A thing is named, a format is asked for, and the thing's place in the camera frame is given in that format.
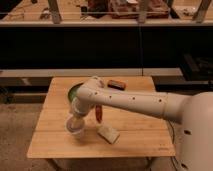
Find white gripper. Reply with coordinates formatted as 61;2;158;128
70;99;86;119

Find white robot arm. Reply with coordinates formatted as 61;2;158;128
67;76;213;171

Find green ceramic bowl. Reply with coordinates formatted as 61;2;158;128
67;83;83;102

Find red oblong object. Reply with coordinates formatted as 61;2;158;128
95;105;103;123

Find dark brown rectangular block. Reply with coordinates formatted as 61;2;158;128
107;80;126;90

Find beige sponge block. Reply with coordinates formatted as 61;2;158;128
97;124;120;144

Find wooden table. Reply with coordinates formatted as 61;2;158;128
26;76;177;171

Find brown tray on shelf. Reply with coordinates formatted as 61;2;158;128
108;0;170;19

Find wooden workbench shelf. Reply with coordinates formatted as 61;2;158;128
0;0;213;27

